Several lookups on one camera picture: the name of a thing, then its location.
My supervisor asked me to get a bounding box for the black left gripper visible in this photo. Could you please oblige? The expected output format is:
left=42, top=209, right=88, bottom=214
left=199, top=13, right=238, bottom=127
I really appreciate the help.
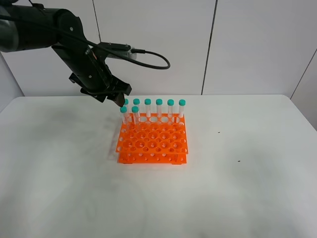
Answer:
left=68, top=61, right=132, bottom=107

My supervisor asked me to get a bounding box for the green-capped test tube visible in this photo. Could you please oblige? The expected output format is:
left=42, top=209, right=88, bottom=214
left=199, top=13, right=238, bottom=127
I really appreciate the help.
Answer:
left=132, top=106, right=140, bottom=130

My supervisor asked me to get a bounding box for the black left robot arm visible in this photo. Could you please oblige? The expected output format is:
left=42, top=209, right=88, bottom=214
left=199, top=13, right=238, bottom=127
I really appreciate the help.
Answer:
left=0, top=0, right=132, bottom=107

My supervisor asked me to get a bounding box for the test tube second row left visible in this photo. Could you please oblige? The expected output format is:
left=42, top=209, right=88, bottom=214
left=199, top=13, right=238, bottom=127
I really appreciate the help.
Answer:
left=120, top=106, right=130, bottom=132

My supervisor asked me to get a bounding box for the orange test tube rack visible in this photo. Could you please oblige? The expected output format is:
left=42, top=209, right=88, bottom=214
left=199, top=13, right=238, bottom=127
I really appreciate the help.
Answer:
left=116, top=113, right=189, bottom=165

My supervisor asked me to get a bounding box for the black left camera cable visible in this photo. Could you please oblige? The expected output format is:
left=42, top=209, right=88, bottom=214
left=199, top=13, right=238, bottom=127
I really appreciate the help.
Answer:
left=0, top=14, right=171, bottom=70

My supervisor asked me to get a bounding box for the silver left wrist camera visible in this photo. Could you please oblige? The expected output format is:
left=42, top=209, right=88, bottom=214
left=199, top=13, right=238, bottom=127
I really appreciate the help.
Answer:
left=93, top=42, right=146, bottom=60

